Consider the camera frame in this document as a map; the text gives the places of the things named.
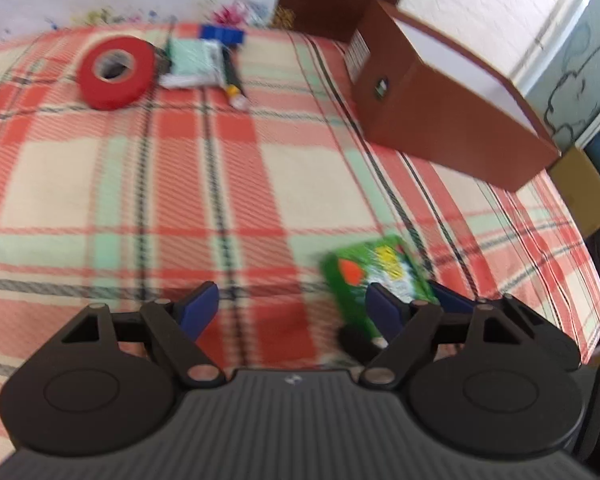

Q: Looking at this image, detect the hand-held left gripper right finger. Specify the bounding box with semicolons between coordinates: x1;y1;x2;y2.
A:
358;282;514;389

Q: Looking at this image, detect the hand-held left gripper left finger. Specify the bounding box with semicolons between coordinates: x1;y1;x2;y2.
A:
60;281;226;388

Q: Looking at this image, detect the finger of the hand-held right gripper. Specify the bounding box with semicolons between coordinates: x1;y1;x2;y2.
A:
337;326;382;367
429;280;582;372

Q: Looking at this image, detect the green snack packet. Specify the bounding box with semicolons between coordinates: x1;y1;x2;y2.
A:
320;235;441;341

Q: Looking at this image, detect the brown cardboard box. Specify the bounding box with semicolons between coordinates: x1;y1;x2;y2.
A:
344;0;561;192

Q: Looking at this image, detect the red plaid tablecloth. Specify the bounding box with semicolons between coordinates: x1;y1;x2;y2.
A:
0;22;600;480

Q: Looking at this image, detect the tan cardboard box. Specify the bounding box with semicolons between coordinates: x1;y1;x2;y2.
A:
547;147;600;238

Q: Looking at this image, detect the dark pen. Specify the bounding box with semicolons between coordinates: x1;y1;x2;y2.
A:
222;50;251;108

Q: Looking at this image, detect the cartoon printed door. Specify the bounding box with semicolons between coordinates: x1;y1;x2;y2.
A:
522;0;600;153

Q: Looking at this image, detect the mint green packet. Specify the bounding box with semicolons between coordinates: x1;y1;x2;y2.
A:
160;39;226;90

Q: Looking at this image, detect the red tape roll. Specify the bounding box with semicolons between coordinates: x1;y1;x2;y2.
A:
77;36;157;111

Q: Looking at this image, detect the small blue box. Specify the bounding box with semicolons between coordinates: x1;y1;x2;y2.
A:
200;25;246;48

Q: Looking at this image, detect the white door frame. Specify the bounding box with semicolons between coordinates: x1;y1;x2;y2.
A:
510;0;600;96

